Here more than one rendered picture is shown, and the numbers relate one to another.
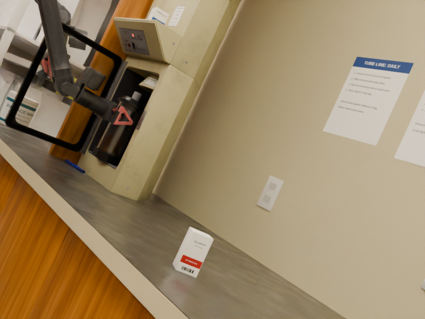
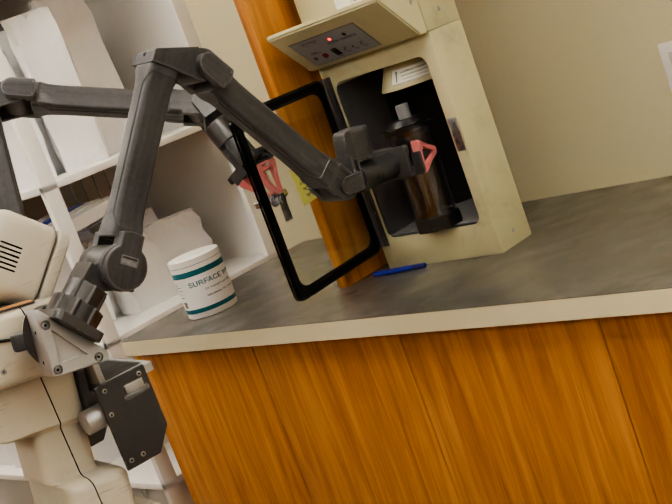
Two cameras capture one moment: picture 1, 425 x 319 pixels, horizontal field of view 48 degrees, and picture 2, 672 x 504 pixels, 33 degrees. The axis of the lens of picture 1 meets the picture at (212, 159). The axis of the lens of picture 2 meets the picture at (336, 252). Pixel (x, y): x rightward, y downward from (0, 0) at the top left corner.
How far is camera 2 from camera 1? 1.00 m
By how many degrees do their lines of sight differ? 12
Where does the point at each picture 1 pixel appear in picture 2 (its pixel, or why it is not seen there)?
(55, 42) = (292, 145)
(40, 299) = (639, 417)
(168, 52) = (415, 19)
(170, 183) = not seen: hidden behind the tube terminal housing
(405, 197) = not seen: outside the picture
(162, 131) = (486, 122)
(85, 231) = (652, 301)
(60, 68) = (323, 170)
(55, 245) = (594, 353)
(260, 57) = not seen: outside the picture
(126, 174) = (498, 215)
